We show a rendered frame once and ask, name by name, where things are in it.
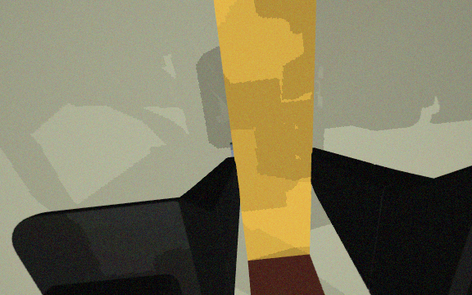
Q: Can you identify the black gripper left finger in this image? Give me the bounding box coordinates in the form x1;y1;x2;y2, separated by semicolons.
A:
12;157;240;295

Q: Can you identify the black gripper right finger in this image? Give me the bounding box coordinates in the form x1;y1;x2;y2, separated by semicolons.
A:
311;147;472;295

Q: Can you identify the yellow bar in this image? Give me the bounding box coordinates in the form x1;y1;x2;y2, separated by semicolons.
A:
214;0;325;295

